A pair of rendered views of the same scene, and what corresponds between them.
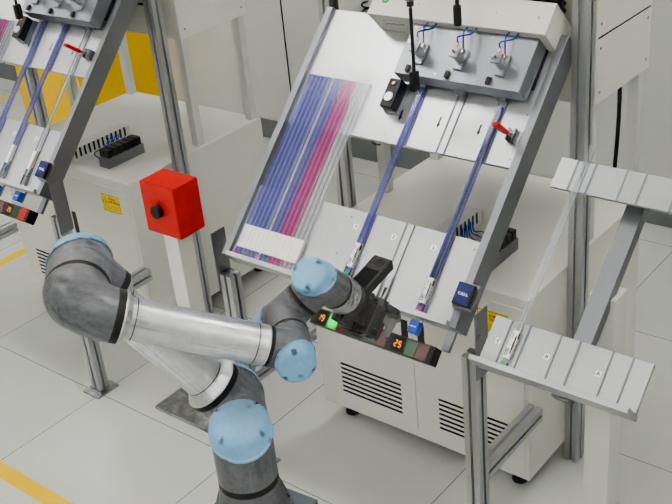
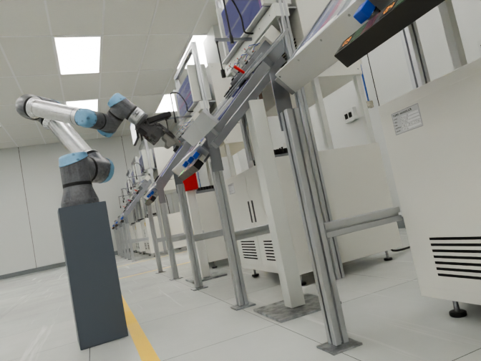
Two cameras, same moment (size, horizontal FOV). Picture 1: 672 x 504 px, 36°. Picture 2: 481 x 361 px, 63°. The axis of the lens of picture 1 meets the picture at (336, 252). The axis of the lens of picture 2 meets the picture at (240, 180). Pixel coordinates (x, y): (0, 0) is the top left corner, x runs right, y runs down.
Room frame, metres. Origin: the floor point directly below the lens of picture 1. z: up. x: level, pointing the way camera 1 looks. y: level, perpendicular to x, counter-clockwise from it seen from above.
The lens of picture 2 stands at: (0.39, -1.15, 0.39)
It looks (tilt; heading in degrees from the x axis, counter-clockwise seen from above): 5 degrees up; 27
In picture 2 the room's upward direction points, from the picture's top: 11 degrees counter-clockwise
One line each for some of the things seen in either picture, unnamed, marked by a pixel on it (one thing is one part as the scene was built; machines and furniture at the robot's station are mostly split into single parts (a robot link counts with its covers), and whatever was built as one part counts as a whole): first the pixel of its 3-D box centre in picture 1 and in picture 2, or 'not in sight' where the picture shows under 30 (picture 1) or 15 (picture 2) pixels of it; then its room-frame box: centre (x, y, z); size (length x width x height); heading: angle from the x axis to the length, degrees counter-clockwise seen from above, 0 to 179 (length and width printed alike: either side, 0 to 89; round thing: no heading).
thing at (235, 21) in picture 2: not in sight; (248, 11); (2.45, -0.36, 1.52); 0.51 x 0.13 x 0.27; 49
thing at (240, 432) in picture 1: (242, 443); (76, 167); (1.56, 0.21, 0.72); 0.13 x 0.12 x 0.14; 8
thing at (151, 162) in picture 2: not in sight; (157, 196); (5.66, 3.16, 0.95); 1.36 x 0.82 x 1.90; 139
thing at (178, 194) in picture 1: (189, 296); (195, 223); (2.71, 0.45, 0.39); 0.24 x 0.24 x 0.78; 49
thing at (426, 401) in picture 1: (477, 311); (305, 215); (2.58, -0.40, 0.31); 0.70 x 0.65 x 0.62; 49
